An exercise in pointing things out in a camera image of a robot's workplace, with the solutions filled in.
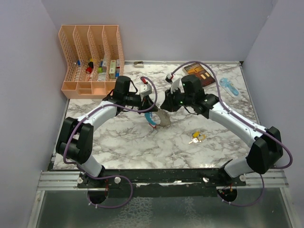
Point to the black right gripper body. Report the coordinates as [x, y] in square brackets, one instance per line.
[181, 99]

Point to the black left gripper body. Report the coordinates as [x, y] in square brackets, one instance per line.
[135, 100]

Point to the blue handled key ring organiser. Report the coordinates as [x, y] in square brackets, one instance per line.
[158, 119]

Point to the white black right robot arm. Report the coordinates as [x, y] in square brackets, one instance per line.
[265, 144]

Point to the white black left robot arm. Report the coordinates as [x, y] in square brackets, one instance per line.
[75, 141]

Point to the orange paperback book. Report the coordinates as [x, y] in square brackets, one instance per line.
[201, 73]

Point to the small beige clip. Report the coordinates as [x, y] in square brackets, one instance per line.
[138, 64]

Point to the green white box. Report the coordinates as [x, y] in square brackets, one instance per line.
[112, 69]

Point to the yellow tagged key bunch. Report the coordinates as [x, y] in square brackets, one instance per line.
[197, 137]

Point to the blue packaged toothbrush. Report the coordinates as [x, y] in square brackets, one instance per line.
[228, 86]

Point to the red black small bottle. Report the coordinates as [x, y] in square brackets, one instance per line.
[90, 67]

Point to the peach plastic file organiser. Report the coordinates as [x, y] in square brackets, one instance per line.
[95, 58]

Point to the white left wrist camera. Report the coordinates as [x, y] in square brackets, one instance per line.
[145, 90]

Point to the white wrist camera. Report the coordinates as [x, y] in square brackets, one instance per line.
[145, 90]
[174, 81]

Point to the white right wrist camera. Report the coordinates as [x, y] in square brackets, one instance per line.
[174, 81]

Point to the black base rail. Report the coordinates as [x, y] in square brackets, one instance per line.
[154, 183]

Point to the aluminium frame rail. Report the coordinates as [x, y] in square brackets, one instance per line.
[67, 180]

